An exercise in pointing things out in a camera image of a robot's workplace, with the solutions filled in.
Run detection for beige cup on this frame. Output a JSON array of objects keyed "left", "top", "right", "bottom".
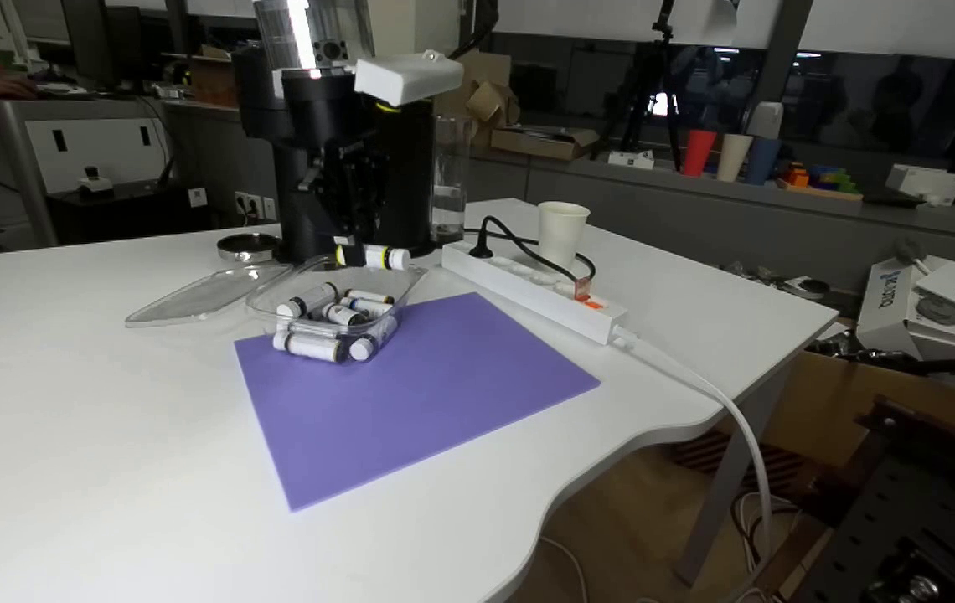
[{"left": 714, "top": 130, "right": 754, "bottom": 189}]

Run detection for white bottle dark band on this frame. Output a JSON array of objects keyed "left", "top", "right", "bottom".
[{"left": 282, "top": 327, "right": 351, "bottom": 369}]

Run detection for stacked cardboard boxes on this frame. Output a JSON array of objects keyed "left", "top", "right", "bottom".
[{"left": 454, "top": 48, "right": 571, "bottom": 160}]

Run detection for small white labelled bottle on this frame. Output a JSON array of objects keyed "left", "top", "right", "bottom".
[
  {"left": 291, "top": 316, "right": 344, "bottom": 343},
  {"left": 276, "top": 294, "right": 315, "bottom": 324}
]

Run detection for red cup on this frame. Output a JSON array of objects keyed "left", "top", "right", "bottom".
[{"left": 676, "top": 125, "right": 722, "bottom": 180}]

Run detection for small white box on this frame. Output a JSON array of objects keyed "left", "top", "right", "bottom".
[{"left": 884, "top": 160, "right": 955, "bottom": 210}]

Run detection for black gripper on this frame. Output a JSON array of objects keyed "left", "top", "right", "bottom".
[{"left": 294, "top": 103, "right": 388, "bottom": 270}]

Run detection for colourful toy blocks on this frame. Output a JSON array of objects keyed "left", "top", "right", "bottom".
[{"left": 773, "top": 159, "right": 866, "bottom": 200}]

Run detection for black perforated board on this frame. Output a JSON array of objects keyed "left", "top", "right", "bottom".
[{"left": 793, "top": 399, "right": 955, "bottom": 603}]

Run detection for clear cylindrical container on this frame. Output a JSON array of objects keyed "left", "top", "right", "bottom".
[{"left": 430, "top": 109, "right": 468, "bottom": 246}]

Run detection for white wall socket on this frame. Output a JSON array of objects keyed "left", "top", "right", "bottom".
[{"left": 231, "top": 191, "right": 277, "bottom": 224}]

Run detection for white power strip cable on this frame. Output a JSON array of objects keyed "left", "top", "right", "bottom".
[{"left": 608, "top": 324, "right": 778, "bottom": 543}]

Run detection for black tripod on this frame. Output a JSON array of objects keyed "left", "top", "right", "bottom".
[{"left": 593, "top": 0, "right": 703, "bottom": 160}]

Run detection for clear plastic box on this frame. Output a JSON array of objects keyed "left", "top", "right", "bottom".
[{"left": 244, "top": 265, "right": 427, "bottom": 369}]

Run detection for grey table leg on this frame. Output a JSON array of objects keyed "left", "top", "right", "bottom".
[{"left": 674, "top": 365, "right": 785, "bottom": 593}]

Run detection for white printed carton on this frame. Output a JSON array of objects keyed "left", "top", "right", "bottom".
[{"left": 851, "top": 250, "right": 955, "bottom": 357}]

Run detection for white bottle green band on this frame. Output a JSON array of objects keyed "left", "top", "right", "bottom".
[{"left": 332, "top": 246, "right": 415, "bottom": 274}]

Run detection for round dark-rimmed dish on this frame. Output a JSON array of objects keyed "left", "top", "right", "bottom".
[{"left": 214, "top": 229, "right": 282, "bottom": 268}]

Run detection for brown cardboard box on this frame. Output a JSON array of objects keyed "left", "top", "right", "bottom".
[{"left": 761, "top": 347, "right": 955, "bottom": 475}]

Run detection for white power strip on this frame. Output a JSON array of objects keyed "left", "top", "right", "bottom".
[{"left": 438, "top": 240, "right": 637, "bottom": 353}]

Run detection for white metal cabinet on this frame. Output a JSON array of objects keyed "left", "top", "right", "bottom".
[{"left": 0, "top": 98, "right": 181, "bottom": 246}]

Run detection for clear plastic box lid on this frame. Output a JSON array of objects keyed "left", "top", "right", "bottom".
[{"left": 121, "top": 261, "right": 287, "bottom": 327}]

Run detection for black tabletop machine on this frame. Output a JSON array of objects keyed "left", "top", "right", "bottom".
[{"left": 231, "top": 41, "right": 442, "bottom": 268}]

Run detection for white paper cup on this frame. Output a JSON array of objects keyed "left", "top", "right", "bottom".
[{"left": 535, "top": 199, "right": 593, "bottom": 270}]

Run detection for black plug with cable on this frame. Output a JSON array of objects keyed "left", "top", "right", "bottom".
[{"left": 466, "top": 210, "right": 603, "bottom": 299}]

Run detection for long grey counter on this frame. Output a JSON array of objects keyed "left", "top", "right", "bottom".
[{"left": 458, "top": 149, "right": 955, "bottom": 294}]

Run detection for purple paper sheet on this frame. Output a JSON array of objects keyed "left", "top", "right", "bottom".
[{"left": 231, "top": 291, "right": 603, "bottom": 517}]

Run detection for white box-shaped block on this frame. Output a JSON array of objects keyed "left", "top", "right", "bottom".
[{"left": 350, "top": 48, "right": 468, "bottom": 109}]

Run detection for white upturned cup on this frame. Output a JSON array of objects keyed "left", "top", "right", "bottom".
[{"left": 746, "top": 98, "right": 790, "bottom": 145}]

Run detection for blue cup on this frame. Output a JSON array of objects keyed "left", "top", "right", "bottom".
[{"left": 742, "top": 134, "right": 782, "bottom": 189}]

